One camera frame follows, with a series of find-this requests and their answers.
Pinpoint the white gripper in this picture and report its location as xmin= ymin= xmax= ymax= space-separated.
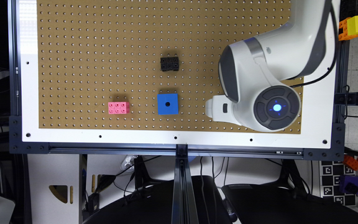
xmin=205 ymin=95 xmax=254 ymax=126

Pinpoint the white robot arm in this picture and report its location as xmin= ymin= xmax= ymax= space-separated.
xmin=205 ymin=0 xmax=335 ymax=132

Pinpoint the blue cube block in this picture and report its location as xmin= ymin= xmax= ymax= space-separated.
xmin=157 ymin=93 xmax=178 ymax=115

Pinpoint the black studded block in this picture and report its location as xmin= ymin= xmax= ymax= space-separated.
xmin=160 ymin=57 xmax=180 ymax=72

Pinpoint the pink studded block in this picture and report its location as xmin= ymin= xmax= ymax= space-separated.
xmin=108 ymin=101 xmax=130 ymax=114

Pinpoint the orange block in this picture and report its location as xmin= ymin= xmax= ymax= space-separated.
xmin=339 ymin=17 xmax=358 ymax=41

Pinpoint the purple block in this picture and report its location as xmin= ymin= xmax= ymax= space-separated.
xmin=339 ymin=175 xmax=358 ymax=195

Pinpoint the black office chair left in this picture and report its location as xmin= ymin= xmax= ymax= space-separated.
xmin=84 ymin=157 xmax=232 ymax=224

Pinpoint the black office chair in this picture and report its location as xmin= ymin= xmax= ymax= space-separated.
xmin=84 ymin=157 xmax=232 ymax=224
xmin=222 ymin=160 xmax=358 ymax=224

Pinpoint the black office chair right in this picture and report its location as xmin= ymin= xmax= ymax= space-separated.
xmin=222 ymin=160 xmax=358 ymax=224

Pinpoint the brown pegboard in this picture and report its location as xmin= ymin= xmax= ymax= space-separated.
xmin=37 ymin=0 xmax=291 ymax=133

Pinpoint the checkered calibration board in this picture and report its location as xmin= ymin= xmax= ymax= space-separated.
xmin=319 ymin=161 xmax=357 ymax=207

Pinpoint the orange blocks pile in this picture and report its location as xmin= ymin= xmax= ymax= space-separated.
xmin=342 ymin=155 xmax=358 ymax=170

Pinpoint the white cabinet panel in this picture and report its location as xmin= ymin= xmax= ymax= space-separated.
xmin=27 ymin=154 xmax=82 ymax=223

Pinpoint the aluminium table frame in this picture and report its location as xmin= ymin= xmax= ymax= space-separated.
xmin=7 ymin=0 xmax=358 ymax=224

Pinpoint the white board frame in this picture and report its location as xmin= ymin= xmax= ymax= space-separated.
xmin=10 ymin=1 xmax=336 ymax=149

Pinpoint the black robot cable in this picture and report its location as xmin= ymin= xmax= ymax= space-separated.
xmin=289 ymin=0 xmax=338 ymax=89

